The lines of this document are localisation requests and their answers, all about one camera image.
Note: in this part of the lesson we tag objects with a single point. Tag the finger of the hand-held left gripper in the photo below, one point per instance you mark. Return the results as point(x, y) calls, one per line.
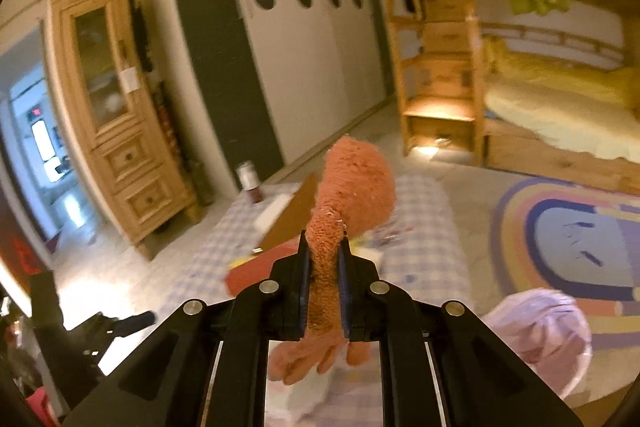
point(137, 323)

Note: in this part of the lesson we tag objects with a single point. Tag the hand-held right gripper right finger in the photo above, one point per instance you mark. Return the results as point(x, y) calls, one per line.
point(343, 292)

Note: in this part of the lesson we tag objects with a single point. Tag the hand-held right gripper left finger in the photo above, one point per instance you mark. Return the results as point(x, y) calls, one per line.
point(302, 292)

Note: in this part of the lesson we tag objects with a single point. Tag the orange fuzzy cloth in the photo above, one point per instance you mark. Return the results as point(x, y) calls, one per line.
point(357, 177)

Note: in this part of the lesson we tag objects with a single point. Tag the white bin with pink bag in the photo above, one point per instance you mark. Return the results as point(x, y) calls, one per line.
point(535, 332)

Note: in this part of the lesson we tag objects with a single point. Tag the orange-red flat packet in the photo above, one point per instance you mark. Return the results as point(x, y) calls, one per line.
point(247, 277)

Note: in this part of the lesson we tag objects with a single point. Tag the brown cardboard sheet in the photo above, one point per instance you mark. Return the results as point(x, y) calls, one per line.
point(290, 227)

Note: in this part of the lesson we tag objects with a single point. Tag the white paper sheet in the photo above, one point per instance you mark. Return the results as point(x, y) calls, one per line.
point(272, 212)

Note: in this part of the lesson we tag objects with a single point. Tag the brown bottle with silver cap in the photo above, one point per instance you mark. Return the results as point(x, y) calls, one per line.
point(250, 182)

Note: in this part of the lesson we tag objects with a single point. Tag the wooden glass-door cabinet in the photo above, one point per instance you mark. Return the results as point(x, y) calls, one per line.
point(135, 157)

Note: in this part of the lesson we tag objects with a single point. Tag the white wardrobe with round holes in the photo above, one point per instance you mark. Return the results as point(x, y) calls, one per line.
point(300, 82)

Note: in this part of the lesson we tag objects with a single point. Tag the wooden stair drawers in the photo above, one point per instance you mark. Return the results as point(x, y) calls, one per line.
point(442, 77)

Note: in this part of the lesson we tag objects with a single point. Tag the rainbow rug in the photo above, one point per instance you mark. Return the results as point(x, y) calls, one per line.
point(575, 232)

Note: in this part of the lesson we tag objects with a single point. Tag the white paper note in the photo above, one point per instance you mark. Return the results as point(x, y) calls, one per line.
point(128, 80)

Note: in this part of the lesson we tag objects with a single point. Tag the wooden bunk bed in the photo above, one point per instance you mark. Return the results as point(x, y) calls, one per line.
point(550, 162)

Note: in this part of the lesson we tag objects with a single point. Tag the pale yellow bed sheet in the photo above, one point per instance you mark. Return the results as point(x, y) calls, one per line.
point(550, 117)

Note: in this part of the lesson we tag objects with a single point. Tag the yellow quilt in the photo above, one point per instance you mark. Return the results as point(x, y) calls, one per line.
point(560, 67)

